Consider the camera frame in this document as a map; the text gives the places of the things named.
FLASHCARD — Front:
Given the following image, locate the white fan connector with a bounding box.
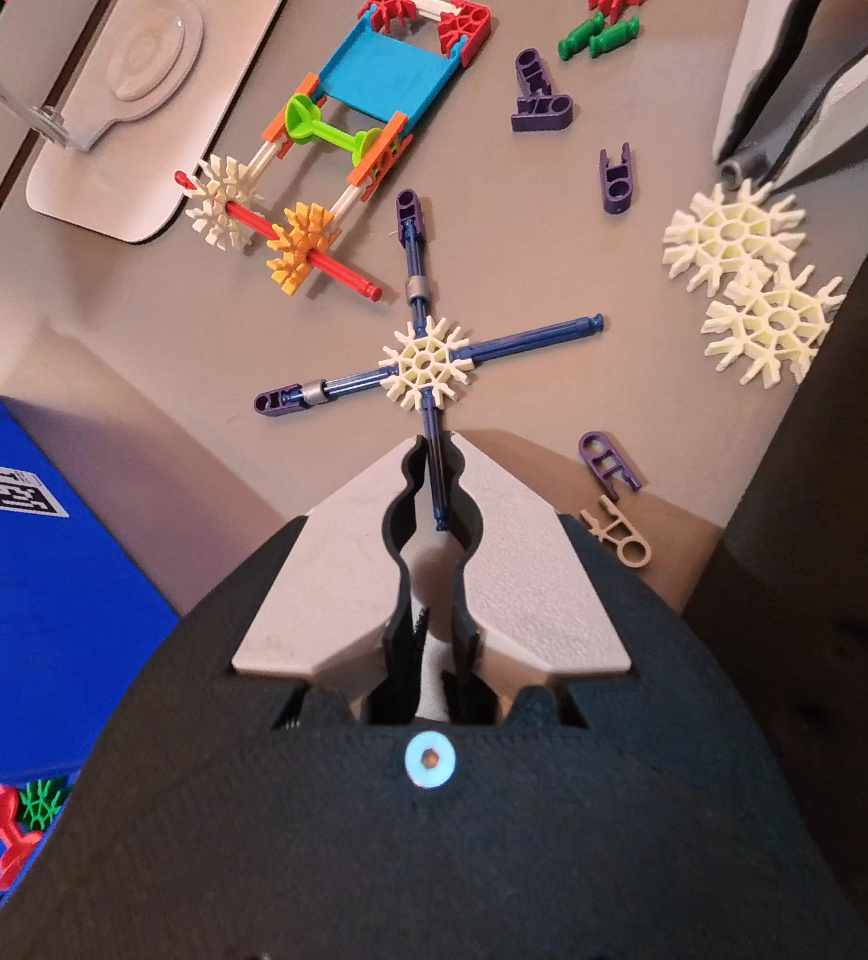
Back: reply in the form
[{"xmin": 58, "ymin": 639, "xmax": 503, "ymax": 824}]
[{"xmin": 580, "ymin": 495, "xmax": 654, "ymax": 570}]

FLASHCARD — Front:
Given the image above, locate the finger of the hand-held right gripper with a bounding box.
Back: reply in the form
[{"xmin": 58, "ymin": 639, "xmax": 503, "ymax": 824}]
[
  {"xmin": 767, "ymin": 0, "xmax": 868, "ymax": 192},
  {"xmin": 713, "ymin": 0, "xmax": 855, "ymax": 166}
]

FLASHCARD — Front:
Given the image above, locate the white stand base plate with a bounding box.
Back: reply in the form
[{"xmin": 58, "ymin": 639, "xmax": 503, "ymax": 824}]
[{"xmin": 0, "ymin": 0, "xmax": 285, "ymax": 245}]

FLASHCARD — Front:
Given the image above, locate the blue plastic bin with tag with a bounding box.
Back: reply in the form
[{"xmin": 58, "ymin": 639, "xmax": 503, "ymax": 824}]
[{"xmin": 0, "ymin": 378, "xmax": 180, "ymax": 954}]

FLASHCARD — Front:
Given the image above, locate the colourful toy car frame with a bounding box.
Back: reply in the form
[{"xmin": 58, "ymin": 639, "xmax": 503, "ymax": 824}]
[{"xmin": 173, "ymin": 0, "xmax": 495, "ymax": 303}]

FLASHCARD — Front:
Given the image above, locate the small white snowflake connector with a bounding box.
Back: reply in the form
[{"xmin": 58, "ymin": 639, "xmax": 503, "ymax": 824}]
[{"xmin": 378, "ymin": 315, "xmax": 474, "ymax": 412}]

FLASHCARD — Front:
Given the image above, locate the blue plastic rod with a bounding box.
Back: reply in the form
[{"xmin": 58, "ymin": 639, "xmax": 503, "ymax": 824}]
[
  {"xmin": 295, "ymin": 372, "xmax": 390, "ymax": 402},
  {"xmin": 467, "ymin": 313, "xmax": 605, "ymax": 360},
  {"xmin": 422, "ymin": 390, "xmax": 452, "ymax": 532},
  {"xmin": 404, "ymin": 217, "xmax": 431, "ymax": 331}
]

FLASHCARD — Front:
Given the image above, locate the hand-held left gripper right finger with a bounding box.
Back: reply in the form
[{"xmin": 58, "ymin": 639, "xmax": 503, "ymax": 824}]
[{"xmin": 445, "ymin": 431, "xmax": 632, "ymax": 725}]

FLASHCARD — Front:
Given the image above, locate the large white snowflake connector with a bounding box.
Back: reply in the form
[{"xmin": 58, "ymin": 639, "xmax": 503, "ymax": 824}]
[
  {"xmin": 661, "ymin": 178, "xmax": 808, "ymax": 296},
  {"xmin": 700, "ymin": 262, "xmax": 848, "ymax": 390}
]

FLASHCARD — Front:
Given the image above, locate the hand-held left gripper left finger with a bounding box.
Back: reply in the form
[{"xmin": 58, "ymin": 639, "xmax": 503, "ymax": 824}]
[{"xmin": 231, "ymin": 435, "xmax": 429, "ymax": 725}]

